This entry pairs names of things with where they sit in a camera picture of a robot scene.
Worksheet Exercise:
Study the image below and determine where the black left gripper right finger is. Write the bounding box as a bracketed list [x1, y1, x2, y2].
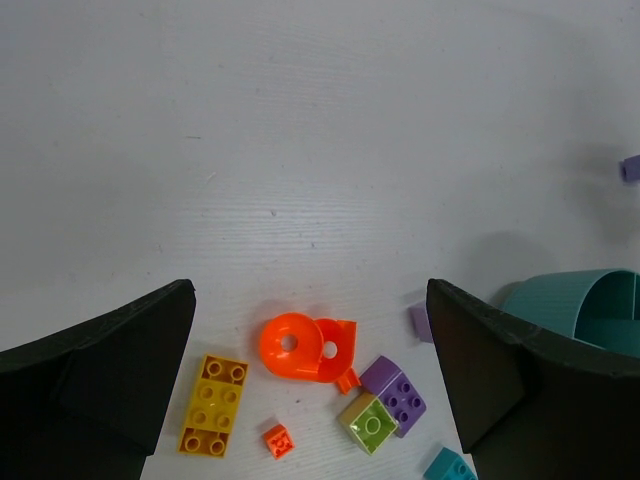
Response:
[426, 279, 639, 479]

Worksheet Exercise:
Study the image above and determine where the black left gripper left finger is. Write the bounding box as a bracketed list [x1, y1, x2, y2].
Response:
[1, 279, 195, 479]

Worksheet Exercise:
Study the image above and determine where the teal square lego brick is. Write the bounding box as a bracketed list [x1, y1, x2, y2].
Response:
[423, 447, 477, 480]

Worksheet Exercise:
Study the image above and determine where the small lavender lego piece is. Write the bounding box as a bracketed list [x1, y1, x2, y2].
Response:
[408, 302, 433, 343]

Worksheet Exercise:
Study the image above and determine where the purple curved lego brick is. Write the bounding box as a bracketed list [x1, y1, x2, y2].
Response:
[360, 355, 427, 438]

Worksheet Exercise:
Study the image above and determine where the lavender lego brick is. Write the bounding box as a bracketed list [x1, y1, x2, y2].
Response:
[619, 155, 640, 184]

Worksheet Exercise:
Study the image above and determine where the teal round divided container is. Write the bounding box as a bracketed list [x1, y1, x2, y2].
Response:
[501, 269, 639, 358]

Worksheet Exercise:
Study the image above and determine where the yellow long lego brick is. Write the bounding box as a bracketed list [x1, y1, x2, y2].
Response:
[177, 354, 249, 458]

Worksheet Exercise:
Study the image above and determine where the lime green square lego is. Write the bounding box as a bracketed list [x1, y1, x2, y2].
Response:
[338, 392, 398, 456]

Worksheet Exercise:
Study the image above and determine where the small orange square lego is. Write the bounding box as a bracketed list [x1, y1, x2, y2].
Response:
[263, 424, 295, 460]

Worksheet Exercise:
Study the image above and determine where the orange funnel lego piece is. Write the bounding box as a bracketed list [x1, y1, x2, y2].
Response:
[259, 312, 361, 394]

